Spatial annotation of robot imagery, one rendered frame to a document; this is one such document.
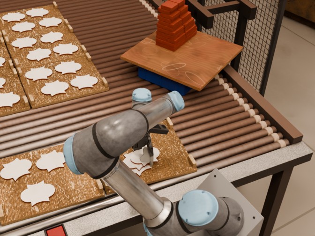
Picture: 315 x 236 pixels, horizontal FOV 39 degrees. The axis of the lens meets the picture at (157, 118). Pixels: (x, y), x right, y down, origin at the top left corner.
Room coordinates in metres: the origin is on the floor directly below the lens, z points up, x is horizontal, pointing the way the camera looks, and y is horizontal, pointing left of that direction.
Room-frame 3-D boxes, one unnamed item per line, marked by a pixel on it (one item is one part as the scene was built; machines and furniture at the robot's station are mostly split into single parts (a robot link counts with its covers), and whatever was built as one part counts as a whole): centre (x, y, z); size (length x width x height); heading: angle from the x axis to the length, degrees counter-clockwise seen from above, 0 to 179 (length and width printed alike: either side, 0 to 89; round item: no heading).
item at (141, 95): (1.37, 0.06, 1.26); 0.09 x 0.08 x 0.11; 179
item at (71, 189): (1.25, 0.46, 0.93); 0.41 x 0.35 x 0.02; 114
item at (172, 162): (1.42, 0.07, 0.93); 0.41 x 0.35 x 0.02; 112
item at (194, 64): (2.13, -0.13, 1.03); 0.50 x 0.50 x 0.02; 58
